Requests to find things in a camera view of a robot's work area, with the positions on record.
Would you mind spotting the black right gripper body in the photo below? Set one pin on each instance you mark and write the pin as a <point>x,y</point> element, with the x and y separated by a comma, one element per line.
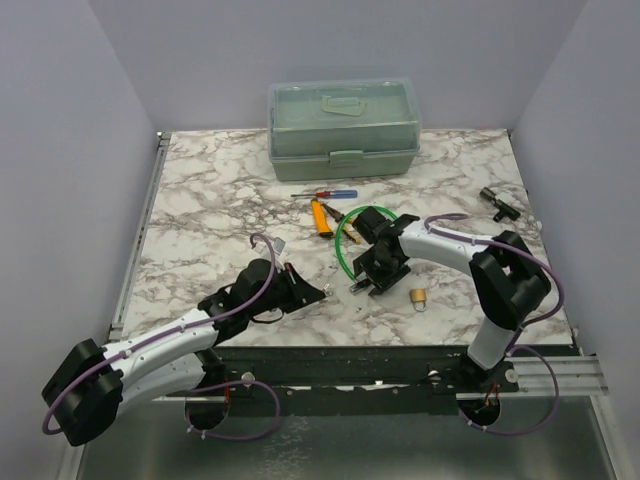
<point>381,272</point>

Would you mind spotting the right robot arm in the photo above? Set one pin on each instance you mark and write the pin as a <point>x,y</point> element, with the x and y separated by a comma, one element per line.
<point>510,282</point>

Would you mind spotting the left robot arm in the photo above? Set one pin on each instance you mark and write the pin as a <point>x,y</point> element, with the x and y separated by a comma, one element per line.
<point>95,384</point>

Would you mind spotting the brass padlock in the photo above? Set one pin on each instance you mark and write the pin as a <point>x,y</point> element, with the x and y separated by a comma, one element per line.
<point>418,298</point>

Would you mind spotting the orange utility knife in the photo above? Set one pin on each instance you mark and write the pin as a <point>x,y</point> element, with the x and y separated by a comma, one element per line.
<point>320,220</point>

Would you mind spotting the blue red screwdriver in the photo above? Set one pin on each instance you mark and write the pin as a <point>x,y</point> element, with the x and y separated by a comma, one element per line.
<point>338,194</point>

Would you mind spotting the black small tool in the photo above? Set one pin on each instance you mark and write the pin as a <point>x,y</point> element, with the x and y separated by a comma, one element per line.
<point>503,210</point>

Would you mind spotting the green plastic toolbox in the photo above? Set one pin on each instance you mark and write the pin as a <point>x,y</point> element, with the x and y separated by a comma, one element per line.
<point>329,130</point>

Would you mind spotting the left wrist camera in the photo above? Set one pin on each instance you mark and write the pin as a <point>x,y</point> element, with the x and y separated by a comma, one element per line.
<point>278,245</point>

